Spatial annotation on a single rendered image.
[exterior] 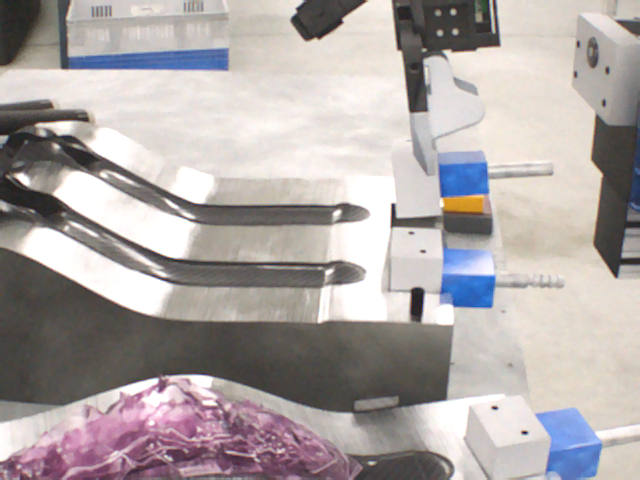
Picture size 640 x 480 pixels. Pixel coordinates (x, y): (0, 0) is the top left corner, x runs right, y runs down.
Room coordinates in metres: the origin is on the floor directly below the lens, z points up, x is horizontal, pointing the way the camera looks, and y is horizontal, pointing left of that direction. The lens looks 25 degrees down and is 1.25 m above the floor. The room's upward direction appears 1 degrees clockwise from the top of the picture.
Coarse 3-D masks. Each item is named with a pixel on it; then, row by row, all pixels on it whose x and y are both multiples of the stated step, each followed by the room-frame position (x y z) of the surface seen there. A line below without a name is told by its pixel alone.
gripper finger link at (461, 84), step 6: (426, 54) 0.86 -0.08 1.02; (432, 54) 0.86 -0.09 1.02; (438, 54) 0.86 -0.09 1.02; (444, 54) 0.86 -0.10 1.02; (456, 78) 0.86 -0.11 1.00; (426, 84) 0.86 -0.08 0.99; (456, 84) 0.86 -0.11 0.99; (462, 84) 0.86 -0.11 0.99; (468, 84) 0.86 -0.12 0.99; (468, 90) 0.86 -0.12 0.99; (474, 90) 0.86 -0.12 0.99
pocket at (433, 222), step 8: (392, 208) 0.85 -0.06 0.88; (392, 216) 0.85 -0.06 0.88; (432, 216) 0.85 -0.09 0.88; (440, 216) 0.84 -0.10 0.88; (392, 224) 0.85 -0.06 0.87; (400, 224) 0.85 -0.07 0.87; (408, 224) 0.85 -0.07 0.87; (416, 224) 0.85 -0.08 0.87; (424, 224) 0.85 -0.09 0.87; (432, 224) 0.85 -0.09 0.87; (440, 224) 0.84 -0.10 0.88
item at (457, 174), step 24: (408, 144) 0.82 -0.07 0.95; (432, 144) 0.82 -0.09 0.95; (408, 168) 0.80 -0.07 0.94; (456, 168) 0.80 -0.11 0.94; (480, 168) 0.80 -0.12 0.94; (504, 168) 0.81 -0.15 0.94; (528, 168) 0.81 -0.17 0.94; (552, 168) 0.81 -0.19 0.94; (408, 192) 0.80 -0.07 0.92; (432, 192) 0.80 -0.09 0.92; (456, 192) 0.80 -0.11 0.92; (480, 192) 0.80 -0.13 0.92; (408, 216) 0.79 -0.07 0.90
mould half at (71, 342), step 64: (64, 128) 0.90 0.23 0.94; (64, 192) 0.77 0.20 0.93; (192, 192) 0.87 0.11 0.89; (256, 192) 0.88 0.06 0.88; (320, 192) 0.87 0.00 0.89; (384, 192) 0.87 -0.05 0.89; (0, 256) 0.66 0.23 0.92; (64, 256) 0.68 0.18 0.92; (192, 256) 0.75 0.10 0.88; (256, 256) 0.75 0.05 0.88; (320, 256) 0.75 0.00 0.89; (384, 256) 0.74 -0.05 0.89; (0, 320) 0.66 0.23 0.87; (64, 320) 0.66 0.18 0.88; (128, 320) 0.65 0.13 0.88; (192, 320) 0.65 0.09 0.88; (256, 320) 0.65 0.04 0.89; (320, 320) 0.65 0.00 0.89; (384, 320) 0.65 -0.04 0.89; (448, 320) 0.65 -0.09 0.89; (0, 384) 0.66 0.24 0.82; (64, 384) 0.66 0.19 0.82; (128, 384) 0.65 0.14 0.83; (256, 384) 0.65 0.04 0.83; (320, 384) 0.65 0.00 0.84; (384, 384) 0.64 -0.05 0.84; (448, 384) 0.64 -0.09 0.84
